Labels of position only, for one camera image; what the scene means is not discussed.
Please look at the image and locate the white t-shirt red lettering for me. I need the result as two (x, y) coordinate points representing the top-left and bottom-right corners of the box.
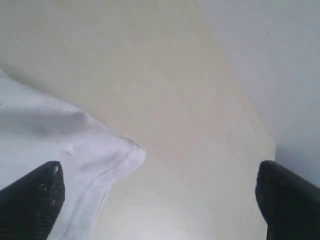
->
(0, 72), (146, 240)

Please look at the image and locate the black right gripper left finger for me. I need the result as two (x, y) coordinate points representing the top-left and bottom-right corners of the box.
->
(0, 161), (65, 240)

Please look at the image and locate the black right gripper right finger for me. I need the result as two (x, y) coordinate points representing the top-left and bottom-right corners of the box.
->
(255, 160), (320, 240)

